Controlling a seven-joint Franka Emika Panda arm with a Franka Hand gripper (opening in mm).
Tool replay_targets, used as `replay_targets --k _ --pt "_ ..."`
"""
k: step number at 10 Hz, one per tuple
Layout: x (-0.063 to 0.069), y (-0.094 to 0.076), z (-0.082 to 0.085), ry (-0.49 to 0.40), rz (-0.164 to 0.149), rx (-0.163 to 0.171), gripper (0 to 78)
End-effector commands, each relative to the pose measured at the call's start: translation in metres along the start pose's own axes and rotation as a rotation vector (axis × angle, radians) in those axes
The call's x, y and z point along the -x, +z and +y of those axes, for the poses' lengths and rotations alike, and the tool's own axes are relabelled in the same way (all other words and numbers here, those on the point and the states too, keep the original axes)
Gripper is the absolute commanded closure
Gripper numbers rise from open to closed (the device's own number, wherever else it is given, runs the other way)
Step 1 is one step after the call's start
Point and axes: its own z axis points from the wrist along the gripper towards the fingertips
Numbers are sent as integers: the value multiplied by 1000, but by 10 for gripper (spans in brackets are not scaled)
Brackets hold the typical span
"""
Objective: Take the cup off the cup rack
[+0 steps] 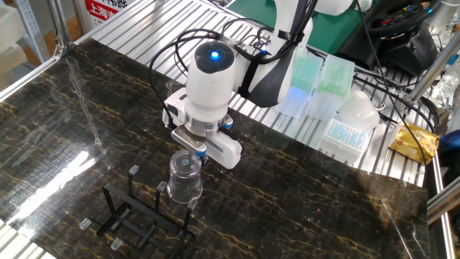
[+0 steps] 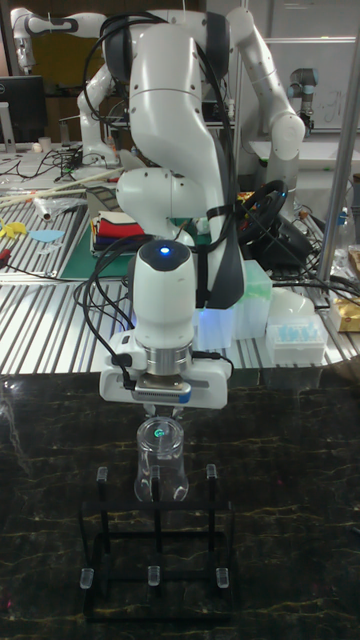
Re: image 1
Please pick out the green pipette tip box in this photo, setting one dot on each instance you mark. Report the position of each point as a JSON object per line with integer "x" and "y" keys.
{"x": 302, "y": 81}
{"x": 332, "y": 86}

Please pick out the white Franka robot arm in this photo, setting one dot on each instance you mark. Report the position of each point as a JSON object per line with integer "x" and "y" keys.
{"x": 210, "y": 90}

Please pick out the green cutting mat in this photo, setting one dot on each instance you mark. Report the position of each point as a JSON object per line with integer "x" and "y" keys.
{"x": 330, "y": 32}

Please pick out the gold foil snack packet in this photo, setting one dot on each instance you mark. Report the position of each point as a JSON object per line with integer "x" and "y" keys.
{"x": 413, "y": 144}

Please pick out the perforated metal post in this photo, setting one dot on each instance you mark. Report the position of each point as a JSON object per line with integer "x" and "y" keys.
{"x": 33, "y": 30}

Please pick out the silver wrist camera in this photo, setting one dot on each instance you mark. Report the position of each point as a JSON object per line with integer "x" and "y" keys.
{"x": 188, "y": 140}

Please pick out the dark marble pattern mat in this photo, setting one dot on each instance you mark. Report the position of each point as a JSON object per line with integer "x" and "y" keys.
{"x": 287, "y": 201}

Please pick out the white plastic bowl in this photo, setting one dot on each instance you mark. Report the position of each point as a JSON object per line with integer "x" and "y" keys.
{"x": 361, "y": 109}

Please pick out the red and white sign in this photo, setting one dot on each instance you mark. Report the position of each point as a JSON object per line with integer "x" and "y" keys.
{"x": 102, "y": 12}

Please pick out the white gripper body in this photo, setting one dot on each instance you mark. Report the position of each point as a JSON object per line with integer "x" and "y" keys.
{"x": 223, "y": 149}

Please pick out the aluminium frame post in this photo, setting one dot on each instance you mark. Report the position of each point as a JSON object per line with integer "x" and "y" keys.
{"x": 61, "y": 21}
{"x": 431, "y": 70}

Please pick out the black steering wheel controller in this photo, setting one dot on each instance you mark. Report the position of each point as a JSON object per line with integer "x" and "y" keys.
{"x": 402, "y": 39}

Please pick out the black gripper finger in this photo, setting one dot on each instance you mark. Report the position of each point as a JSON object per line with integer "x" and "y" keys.
{"x": 204, "y": 160}

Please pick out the blue pipette tip box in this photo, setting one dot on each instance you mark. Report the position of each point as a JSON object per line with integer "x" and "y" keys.
{"x": 343, "y": 140}

